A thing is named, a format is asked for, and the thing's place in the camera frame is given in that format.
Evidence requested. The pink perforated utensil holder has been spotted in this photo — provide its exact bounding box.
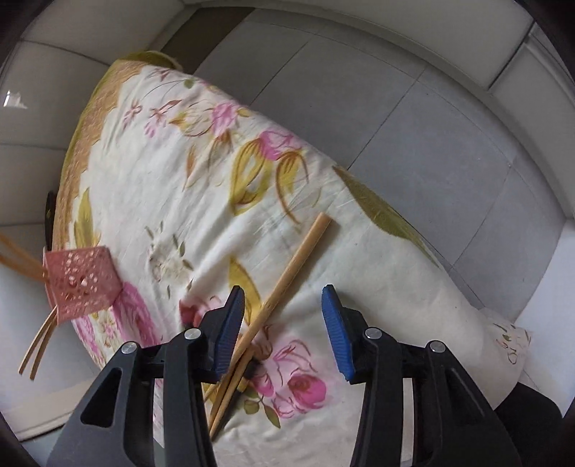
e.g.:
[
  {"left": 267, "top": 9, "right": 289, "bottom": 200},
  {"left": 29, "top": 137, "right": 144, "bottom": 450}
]
[{"left": 43, "top": 246, "right": 123, "bottom": 325}]

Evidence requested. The light wooden chopstick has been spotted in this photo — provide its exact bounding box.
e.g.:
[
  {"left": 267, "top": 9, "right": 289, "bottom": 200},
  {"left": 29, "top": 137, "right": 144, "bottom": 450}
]
[{"left": 208, "top": 212, "right": 331, "bottom": 440}]

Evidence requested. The floral table cloth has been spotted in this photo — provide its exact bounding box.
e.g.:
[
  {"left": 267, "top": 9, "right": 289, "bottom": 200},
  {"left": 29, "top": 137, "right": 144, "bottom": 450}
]
[{"left": 54, "top": 59, "right": 530, "bottom": 466}]

